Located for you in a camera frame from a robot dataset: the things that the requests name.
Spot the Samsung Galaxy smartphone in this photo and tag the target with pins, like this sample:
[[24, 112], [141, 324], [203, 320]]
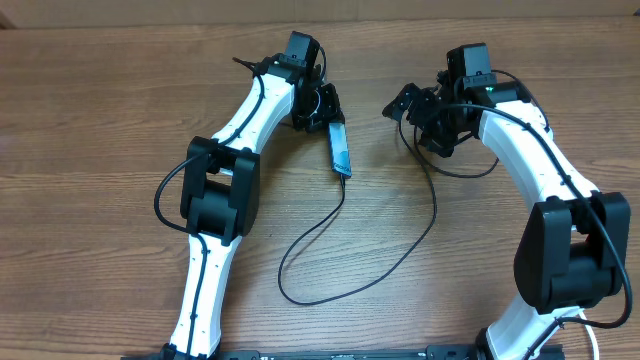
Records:
[[339, 151]]

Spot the cardboard back panel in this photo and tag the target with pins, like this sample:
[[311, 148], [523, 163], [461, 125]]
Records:
[[46, 14]]

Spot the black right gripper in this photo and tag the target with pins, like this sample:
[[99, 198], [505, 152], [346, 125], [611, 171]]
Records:
[[423, 105]]

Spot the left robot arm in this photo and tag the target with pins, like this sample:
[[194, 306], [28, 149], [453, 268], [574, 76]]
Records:
[[221, 184]]

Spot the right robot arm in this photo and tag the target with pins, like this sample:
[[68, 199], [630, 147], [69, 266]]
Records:
[[572, 252]]

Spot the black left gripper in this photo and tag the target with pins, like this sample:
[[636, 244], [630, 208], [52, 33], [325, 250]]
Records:
[[332, 111]]

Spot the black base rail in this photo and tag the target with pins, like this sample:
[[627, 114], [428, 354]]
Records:
[[345, 354]]

